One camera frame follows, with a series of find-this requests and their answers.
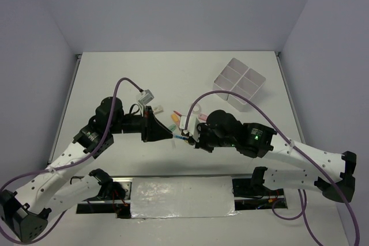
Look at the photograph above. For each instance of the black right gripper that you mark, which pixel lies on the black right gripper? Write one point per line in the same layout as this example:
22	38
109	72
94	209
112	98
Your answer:
200	144

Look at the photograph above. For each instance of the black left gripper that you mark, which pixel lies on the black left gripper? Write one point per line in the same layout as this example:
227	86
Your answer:
152	129

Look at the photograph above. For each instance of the blue gel pen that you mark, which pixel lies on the blue gel pen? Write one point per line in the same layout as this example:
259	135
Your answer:
180	137

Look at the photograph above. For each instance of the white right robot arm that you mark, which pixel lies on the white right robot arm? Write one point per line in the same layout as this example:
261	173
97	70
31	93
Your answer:
332	174

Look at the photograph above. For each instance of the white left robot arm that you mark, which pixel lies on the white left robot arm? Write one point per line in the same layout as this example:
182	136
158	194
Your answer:
28	210

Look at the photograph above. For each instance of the white staples box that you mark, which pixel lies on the white staples box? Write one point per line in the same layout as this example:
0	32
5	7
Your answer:
157	109

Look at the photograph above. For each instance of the yellow pink highlighter marker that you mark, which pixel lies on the yellow pink highlighter marker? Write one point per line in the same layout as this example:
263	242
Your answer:
175	118

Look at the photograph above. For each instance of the pink correction tape dispenser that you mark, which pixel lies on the pink correction tape dispenser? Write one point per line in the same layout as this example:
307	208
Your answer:
202	117

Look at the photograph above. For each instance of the clear adhesive tape roll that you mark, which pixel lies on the clear adhesive tape roll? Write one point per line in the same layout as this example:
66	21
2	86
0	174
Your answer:
196	109

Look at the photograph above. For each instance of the silver foil covered panel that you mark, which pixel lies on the silver foil covered panel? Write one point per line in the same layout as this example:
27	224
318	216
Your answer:
182	197

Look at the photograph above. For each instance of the white right storage container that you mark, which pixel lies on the white right storage container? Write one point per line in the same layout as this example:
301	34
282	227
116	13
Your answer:
249	84

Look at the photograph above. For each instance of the white storage container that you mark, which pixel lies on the white storage container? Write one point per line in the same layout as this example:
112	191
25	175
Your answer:
249	84
229	77

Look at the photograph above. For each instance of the white left storage container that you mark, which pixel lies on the white left storage container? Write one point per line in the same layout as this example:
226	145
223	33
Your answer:
229	77

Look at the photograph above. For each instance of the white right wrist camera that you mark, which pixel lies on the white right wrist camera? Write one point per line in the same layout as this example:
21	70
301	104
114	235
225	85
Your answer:
191	127

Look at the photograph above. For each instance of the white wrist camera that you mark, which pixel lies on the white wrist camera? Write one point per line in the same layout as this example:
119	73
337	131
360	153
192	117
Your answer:
191	127
144	97

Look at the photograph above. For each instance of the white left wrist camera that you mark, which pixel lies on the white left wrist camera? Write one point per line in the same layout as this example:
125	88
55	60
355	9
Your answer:
144	97

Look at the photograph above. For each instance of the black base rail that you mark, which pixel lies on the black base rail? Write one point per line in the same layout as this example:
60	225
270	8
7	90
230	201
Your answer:
117	201

